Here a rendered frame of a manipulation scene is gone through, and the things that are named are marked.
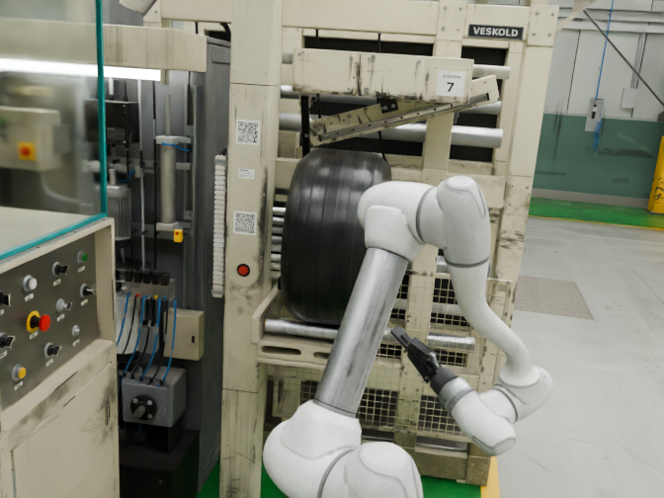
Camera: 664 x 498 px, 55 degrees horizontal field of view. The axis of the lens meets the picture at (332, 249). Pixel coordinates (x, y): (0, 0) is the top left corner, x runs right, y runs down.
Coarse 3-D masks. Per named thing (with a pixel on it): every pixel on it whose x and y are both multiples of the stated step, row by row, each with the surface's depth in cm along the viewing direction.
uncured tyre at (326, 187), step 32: (320, 160) 193; (352, 160) 193; (384, 160) 204; (320, 192) 184; (352, 192) 184; (288, 224) 185; (320, 224) 182; (352, 224) 181; (288, 256) 185; (320, 256) 182; (352, 256) 181; (288, 288) 190; (320, 288) 186; (352, 288) 184; (320, 320) 199
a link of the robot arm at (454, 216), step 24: (432, 192) 139; (456, 192) 132; (480, 192) 134; (432, 216) 136; (456, 216) 133; (480, 216) 133; (432, 240) 139; (456, 240) 135; (480, 240) 135; (456, 264) 138
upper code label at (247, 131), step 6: (240, 120) 196; (246, 120) 196; (240, 126) 197; (246, 126) 196; (252, 126) 196; (258, 126) 196; (240, 132) 197; (246, 132) 197; (252, 132) 197; (258, 132) 196; (240, 138) 198; (246, 138) 197; (252, 138) 197; (258, 138) 197; (252, 144) 198; (258, 144) 197
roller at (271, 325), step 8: (264, 320) 205; (272, 320) 205; (280, 320) 205; (288, 320) 205; (264, 328) 205; (272, 328) 204; (280, 328) 203; (288, 328) 203; (296, 328) 203; (304, 328) 202; (312, 328) 202; (320, 328) 202; (328, 328) 202; (336, 328) 202; (304, 336) 204; (312, 336) 203; (320, 336) 202; (328, 336) 202
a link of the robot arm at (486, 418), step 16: (464, 400) 161; (480, 400) 160; (496, 400) 160; (464, 416) 159; (480, 416) 157; (496, 416) 157; (512, 416) 160; (464, 432) 160; (480, 432) 156; (496, 432) 154; (512, 432) 156; (480, 448) 157; (496, 448) 154
